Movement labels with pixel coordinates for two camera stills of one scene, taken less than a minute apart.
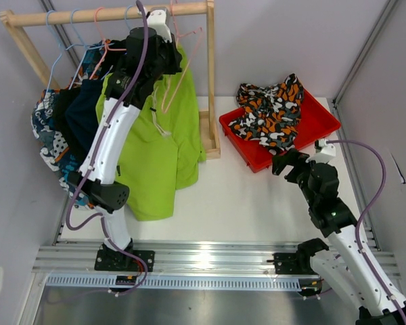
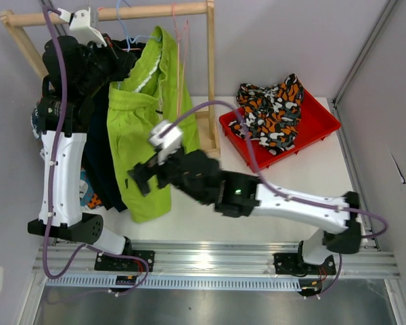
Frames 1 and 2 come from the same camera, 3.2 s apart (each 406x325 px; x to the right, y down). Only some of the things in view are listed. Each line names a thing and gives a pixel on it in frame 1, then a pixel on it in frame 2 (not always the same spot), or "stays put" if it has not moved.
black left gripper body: (166, 63) -> (103, 65)
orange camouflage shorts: (272, 114) stays put
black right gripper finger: (281, 165) -> (141, 173)
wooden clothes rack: (14, 19) stays put
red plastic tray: (314, 122) stays put
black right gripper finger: (296, 155) -> (165, 177)
